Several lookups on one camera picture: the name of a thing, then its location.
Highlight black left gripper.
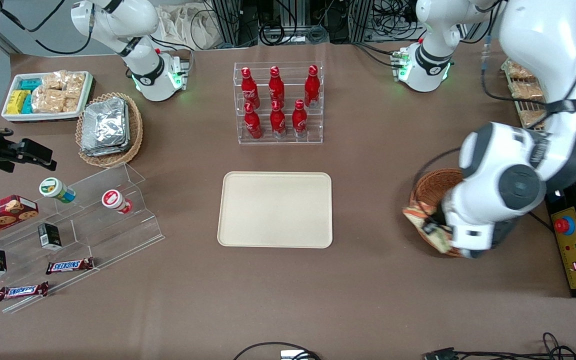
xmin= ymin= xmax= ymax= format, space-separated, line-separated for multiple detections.
xmin=421 ymin=204 xmax=455 ymax=242

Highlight aluminium frame post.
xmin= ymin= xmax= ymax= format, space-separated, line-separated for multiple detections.
xmin=212 ymin=0 xmax=260 ymax=47
xmin=349 ymin=0 xmax=376 ymax=44

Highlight red lidded yogurt cup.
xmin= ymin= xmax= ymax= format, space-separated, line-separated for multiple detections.
xmin=101 ymin=189 xmax=134 ymax=215

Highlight green lidded yogurt cup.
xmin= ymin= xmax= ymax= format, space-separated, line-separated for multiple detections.
xmin=38 ymin=177 xmax=77 ymax=204

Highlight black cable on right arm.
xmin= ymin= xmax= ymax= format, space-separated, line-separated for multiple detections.
xmin=0 ymin=0 xmax=95 ymax=56

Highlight light oval wicker basket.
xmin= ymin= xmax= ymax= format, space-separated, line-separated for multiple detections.
xmin=75 ymin=92 xmax=144 ymax=168

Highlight white wire rack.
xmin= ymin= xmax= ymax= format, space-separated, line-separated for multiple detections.
xmin=500 ymin=57 xmax=576 ymax=134

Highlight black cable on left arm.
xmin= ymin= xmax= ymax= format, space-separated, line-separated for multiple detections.
xmin=411 ymin=0 xmax=576 ymax=206

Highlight yellow snack packet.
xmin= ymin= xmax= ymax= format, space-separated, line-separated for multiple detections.
xmin=6 ymin=90 xmax=31 ymax=115

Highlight brown snickers bar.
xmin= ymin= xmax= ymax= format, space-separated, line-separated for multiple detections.
xmin=45 ymin=257 xmax=95 ymax=275
xmin=0 ymin=281 xmax=50 ymax=302

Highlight white rectangular snack tray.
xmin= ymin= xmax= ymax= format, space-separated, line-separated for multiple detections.
xmin=1 ymin=71 xmax=94 ymax=123

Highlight red cola bottle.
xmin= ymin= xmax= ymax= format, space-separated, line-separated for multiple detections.
xmin=292 ymin=99 xmax=309 ymax=138
xmin=244 ymin=102 xmax=263 ymax=140
xmin=240 ymin=67 xmax=261 ymax=110
xmin=268 ymin=65 xmax=286 ymax=107
xmin=270 ymin=100 xmax=287 ymax=138
xmin=304 ymin=65 xmax=321 ymax=109

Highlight brown round wicker basket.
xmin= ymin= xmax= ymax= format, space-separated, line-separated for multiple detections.
xmin=410 ymin=168 xmax=468 ymax=258

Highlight clear bag of pastry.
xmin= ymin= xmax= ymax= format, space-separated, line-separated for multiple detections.
xmin=520 ymin=110 xmax=550 ymax=129
xmin=507 ymin=60 xmax=536 ymax=81
xmin=511 ymin=81 xmax=545 ymax=101

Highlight white cloth bags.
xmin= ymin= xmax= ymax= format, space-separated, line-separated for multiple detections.
xmin=156 ymin=3 xmax=222 ymax=51

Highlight black cable on table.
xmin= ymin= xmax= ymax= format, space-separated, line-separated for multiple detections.
xmin=527 ymin=211 xmax=555 ymax=234

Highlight clear acrylic stepped display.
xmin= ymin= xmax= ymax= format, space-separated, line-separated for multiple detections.
xmin=0 ymin=162 xmax=166 ymax=314

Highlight clear acrylic bottle rack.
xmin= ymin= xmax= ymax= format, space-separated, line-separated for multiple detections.
xmin=234 ymin=61 xmax=324 ymax=145

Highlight black looped cable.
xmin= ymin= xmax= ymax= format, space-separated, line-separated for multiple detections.
xmin=232 ymin=341 xmax=323 ymax=360

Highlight black connector with cables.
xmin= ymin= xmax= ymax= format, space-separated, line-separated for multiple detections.
xmin=422 ymin=332 xmax=576 ymax=360

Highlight cream plastic serving tray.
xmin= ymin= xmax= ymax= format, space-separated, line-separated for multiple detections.
xmin=217 ymin=171 xmax=334 ymax=249

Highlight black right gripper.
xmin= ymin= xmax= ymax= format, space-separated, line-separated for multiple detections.
xmin=0 ymin=116 xmax=58 ymax=173

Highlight silver foil packet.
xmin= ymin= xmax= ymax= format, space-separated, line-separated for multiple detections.
xmin=80 ymin=107 xmax=132 ymax=157
xmin=82 ymin=97 xmax=128 ymax=150

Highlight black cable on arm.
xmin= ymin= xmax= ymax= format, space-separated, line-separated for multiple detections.
xmin=0 ymin=0 xmax=95 ymax=56
xmin=411 ymin=0 xmax=576 ymax=206

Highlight triangular sandwich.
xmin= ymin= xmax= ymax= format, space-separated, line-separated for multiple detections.
xmin=402 ymin=204 xmax=453 ymax=254

